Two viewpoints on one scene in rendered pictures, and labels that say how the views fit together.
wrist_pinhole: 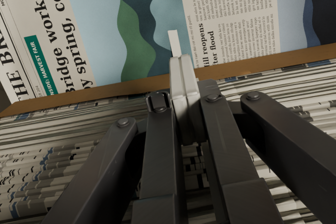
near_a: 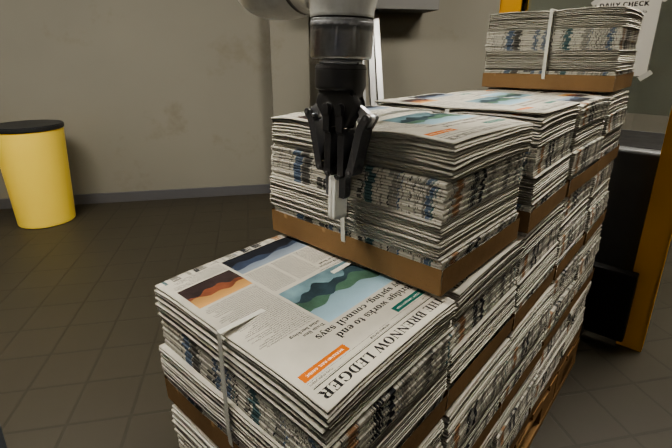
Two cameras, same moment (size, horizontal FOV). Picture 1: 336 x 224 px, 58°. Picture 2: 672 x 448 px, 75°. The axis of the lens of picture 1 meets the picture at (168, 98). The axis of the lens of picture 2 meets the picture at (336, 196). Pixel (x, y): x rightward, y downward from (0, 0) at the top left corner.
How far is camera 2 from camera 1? 0.61 m
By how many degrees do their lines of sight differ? 59
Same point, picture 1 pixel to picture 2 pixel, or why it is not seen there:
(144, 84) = (364, 254)
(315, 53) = (297, 229)
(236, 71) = (326, 234)
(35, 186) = (396, 182)
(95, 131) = (379, 210)
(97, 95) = (385, 257)
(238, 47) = (317, 255)
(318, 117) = (315, 177)
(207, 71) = (336, 245)
